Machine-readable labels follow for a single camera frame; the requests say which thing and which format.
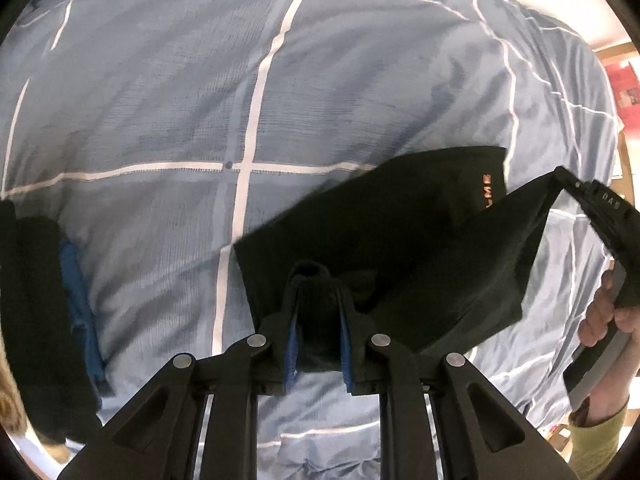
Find red box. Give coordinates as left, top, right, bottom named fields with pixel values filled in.
left=602, top=56, right=640, bottom=109

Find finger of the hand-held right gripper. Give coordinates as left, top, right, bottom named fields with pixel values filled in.
left=552, top=166, right=598, bottom=213

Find black pants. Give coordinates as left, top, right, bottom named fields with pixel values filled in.
left=234, top=146, right=560, bottom=376

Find person's right forearm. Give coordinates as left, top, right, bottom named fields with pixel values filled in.
left=569, top=394, right=632, bottom=480

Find person's right hand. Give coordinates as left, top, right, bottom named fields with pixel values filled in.
left=578, top=270, right=640, bottom=349

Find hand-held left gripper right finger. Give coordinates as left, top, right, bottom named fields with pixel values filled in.
left=340, top=287, right=581, bottom=480

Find dark navy folded garment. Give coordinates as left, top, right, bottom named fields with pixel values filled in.
left=0, top=200, right=105, bottom=447

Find blue checked duvet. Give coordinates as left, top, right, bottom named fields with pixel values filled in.
left=0, top=0, right=625, bottom=466

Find blue folded garment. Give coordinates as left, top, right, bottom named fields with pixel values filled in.
left=58, top=236, right=115, bottom=397

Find wooden bed frame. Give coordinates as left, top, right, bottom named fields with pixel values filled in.
left=590, top=40, right=640, bottom=183

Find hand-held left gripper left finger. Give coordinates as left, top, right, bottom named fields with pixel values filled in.
left=57, top=262, right=301, bottom=480

